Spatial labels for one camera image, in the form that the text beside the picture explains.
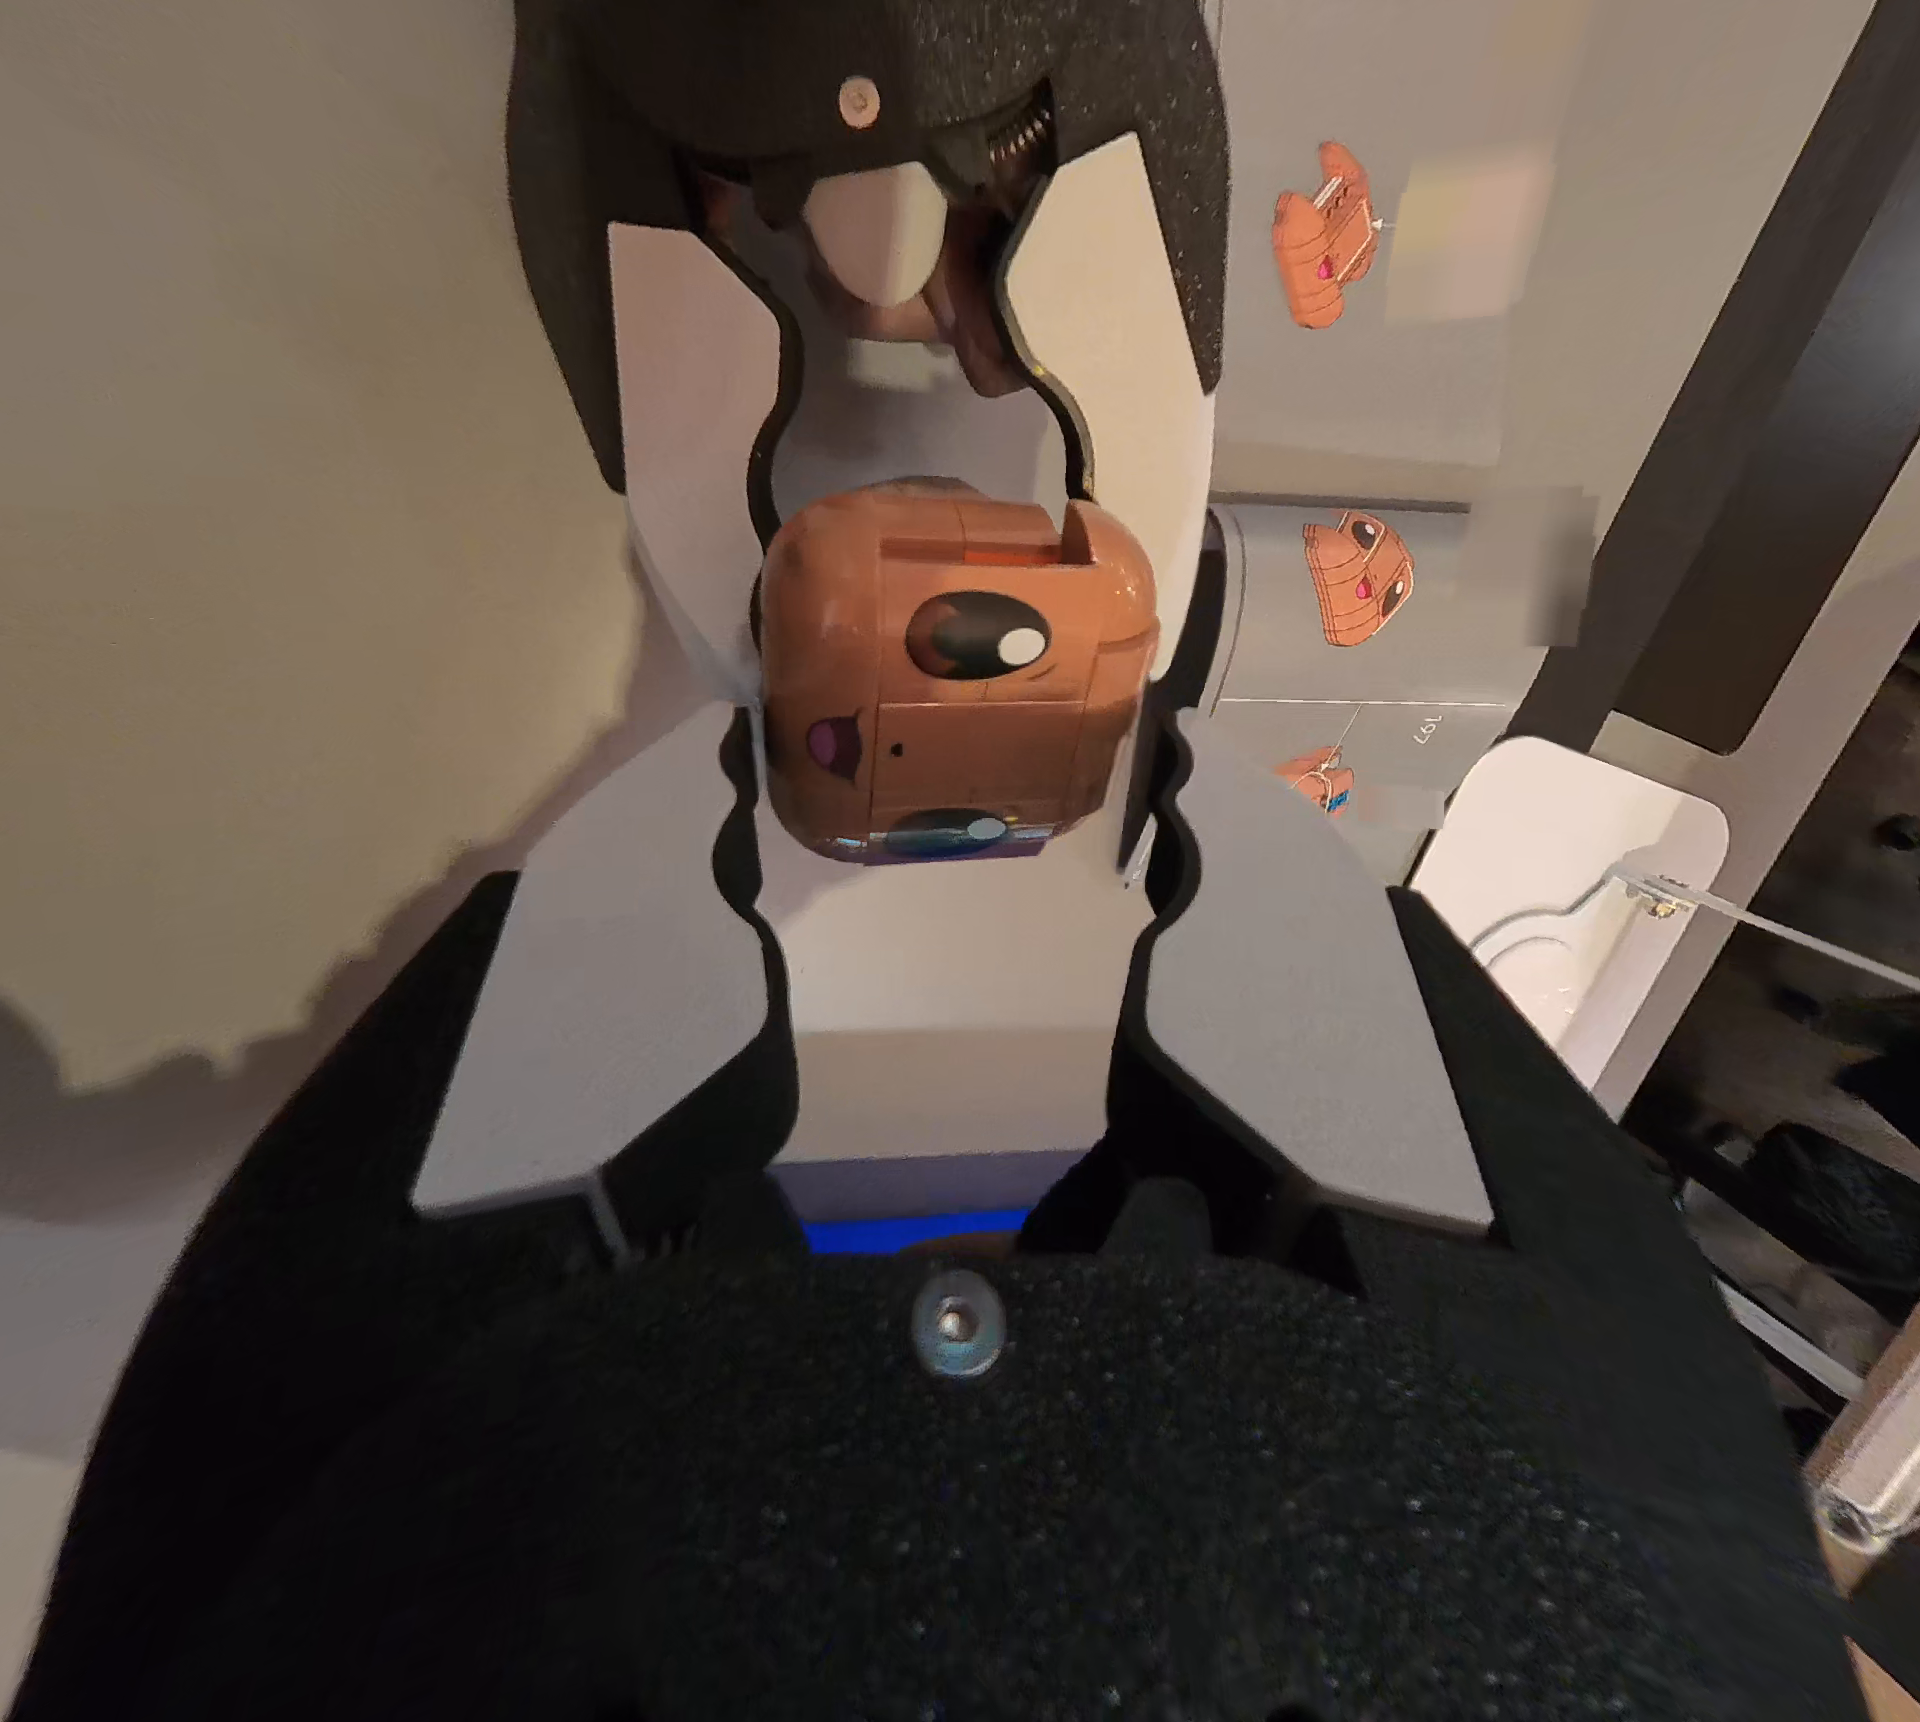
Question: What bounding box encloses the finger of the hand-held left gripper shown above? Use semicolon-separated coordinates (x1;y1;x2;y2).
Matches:
1002;134;1218;884
605;224;807;710

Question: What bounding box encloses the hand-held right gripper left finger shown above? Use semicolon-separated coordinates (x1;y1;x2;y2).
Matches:
407;703;805;1223

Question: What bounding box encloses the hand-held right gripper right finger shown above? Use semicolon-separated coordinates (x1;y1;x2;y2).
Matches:
1106;703;1499;1238

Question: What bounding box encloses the grey instruction booklet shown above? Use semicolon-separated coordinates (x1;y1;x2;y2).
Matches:
1191;0;1589;841

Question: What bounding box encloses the brown lego head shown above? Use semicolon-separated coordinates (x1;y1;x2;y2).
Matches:
749;479;1166;864

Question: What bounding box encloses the person's left hand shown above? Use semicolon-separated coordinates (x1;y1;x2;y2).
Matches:
839;234;1043;403

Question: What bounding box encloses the white desk stand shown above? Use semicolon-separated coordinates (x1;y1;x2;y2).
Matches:
1411;735;1920;1559

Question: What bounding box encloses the blue plastic bin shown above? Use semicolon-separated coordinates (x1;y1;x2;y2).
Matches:
801;1204;1036;1259

